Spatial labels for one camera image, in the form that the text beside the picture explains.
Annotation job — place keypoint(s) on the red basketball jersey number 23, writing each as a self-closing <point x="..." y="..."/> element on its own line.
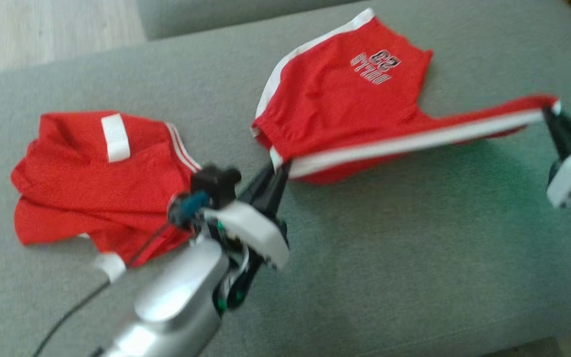
<point x="92" y="188"/>

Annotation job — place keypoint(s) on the red shorts white side stripe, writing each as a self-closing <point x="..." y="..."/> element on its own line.
<point x="345" y="99"/>

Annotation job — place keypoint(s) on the grey sofa cushion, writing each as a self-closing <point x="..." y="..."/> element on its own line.
<point x="206" y="15"/>

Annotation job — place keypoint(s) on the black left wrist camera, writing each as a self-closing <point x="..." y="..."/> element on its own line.
<point x="216" y="183"/>

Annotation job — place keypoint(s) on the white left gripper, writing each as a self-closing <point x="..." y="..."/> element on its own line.
<point x="256" y="233"/>

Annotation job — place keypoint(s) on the grey fabric sofa seat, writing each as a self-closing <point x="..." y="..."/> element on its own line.
<point x="389" y="248"/>

